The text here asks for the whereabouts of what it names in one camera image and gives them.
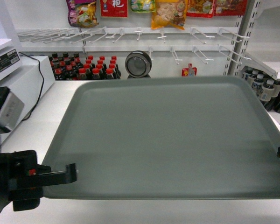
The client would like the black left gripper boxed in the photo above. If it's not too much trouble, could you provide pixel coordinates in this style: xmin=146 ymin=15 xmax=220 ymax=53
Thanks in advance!
xmin=0 ymin=130 xmax=79 ymax=220

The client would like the grey rectangular tray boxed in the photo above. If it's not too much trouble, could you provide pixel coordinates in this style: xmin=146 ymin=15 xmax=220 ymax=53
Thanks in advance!
xmin=43 ymin=76 xmax=280 ymax=200

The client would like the white checkout table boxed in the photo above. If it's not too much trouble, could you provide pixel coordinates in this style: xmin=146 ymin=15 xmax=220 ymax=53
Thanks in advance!
xmin=0 ymin=76 xmax=280 ymax=224

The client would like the white cash register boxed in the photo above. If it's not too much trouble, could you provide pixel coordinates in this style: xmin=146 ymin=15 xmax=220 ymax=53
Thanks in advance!
xmin=0 ymin=48 xmax=56 ymax=143

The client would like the red spout pouch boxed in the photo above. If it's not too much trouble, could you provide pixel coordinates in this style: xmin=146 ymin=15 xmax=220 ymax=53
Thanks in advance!
xmin=182 ymin=63 xmax=197 ymax=77

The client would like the round black barcode scanner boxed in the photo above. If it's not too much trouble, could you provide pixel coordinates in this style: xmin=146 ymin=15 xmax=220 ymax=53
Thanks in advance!
xmin=125 ymin=50 xmax=152 ymax=78

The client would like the white slotted shelf upright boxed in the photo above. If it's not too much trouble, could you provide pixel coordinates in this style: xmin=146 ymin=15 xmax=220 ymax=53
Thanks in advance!
xmin=226 ymin=0 xmax=263 ymax=77

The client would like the purple snack bag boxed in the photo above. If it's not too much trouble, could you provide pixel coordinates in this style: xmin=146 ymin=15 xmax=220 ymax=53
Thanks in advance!
xmin=66 ymin=0 xmax=99 ymax=28

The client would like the red snack bag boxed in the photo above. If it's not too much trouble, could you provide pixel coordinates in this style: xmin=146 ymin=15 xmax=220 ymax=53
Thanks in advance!
xmin=100 ymin=0 xmax=128 ymax=18

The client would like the yellow snack bag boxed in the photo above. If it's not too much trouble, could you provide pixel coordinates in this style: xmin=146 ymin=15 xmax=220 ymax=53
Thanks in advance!
xmin=151 ymin=0 xmax=188 ymax=30

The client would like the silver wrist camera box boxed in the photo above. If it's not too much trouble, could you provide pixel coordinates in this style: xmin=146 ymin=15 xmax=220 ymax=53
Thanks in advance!
xmin=0 ymin=92 xmax=24 ymax=134

